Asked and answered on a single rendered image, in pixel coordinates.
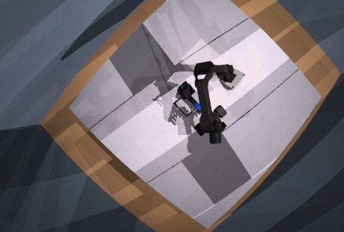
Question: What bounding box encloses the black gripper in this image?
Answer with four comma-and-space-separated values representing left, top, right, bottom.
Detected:
194, 105, 226, 136

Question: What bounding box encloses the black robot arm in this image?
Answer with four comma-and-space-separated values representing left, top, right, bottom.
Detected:
193, 61, 236, 145

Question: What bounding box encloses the blue and black plug with orange cord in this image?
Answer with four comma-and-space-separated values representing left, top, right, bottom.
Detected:
188, 96, 202, 112

